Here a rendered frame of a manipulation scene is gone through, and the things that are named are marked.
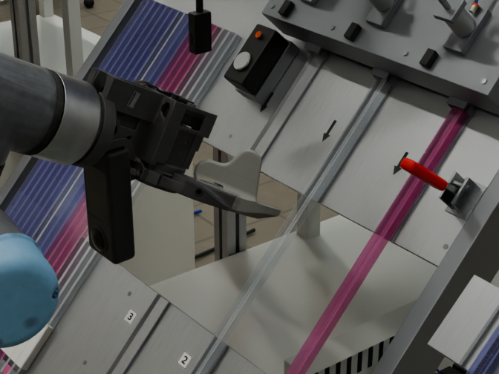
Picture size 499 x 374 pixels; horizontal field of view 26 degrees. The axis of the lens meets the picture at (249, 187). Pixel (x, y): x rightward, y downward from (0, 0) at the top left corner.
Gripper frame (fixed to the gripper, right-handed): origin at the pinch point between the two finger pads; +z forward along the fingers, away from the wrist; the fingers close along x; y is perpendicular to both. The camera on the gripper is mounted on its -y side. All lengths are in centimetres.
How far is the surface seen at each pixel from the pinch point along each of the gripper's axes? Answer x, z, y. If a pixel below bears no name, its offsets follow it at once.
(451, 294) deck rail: -21.0, 11.3, 0.1
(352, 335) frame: 13.6, 45.0, -16.9
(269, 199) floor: 159, 167, -25
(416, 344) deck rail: -21.0, 9.6, -5.3
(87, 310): 21.1, 5.7, -22.1
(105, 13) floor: 366, 224, 6
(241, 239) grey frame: 49, 53, -15
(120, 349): 12.7, 5.5, -23.1
